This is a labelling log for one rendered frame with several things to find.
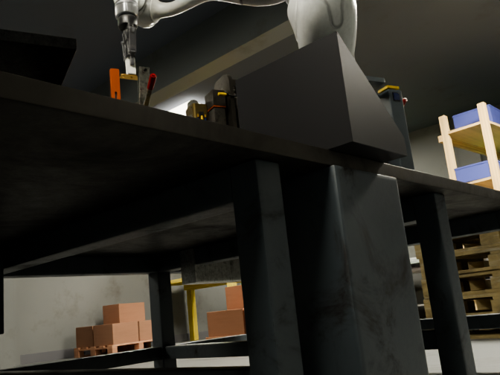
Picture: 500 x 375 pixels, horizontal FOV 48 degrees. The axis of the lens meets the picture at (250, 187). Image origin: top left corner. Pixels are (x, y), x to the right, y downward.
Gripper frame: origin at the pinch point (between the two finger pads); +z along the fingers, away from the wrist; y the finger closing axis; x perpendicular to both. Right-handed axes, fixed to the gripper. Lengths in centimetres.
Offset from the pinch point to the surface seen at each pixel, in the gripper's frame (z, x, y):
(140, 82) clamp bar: 13.7, 1.8, -16.4
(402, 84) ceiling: -153, -421, 272
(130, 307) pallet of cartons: 68, -166, 606
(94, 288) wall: 34, -127, 646
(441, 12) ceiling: -153, -335, 127
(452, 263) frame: 87, -81, -62
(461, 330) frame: 108, -79, -63
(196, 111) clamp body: 25.6, -15.3, -22.9
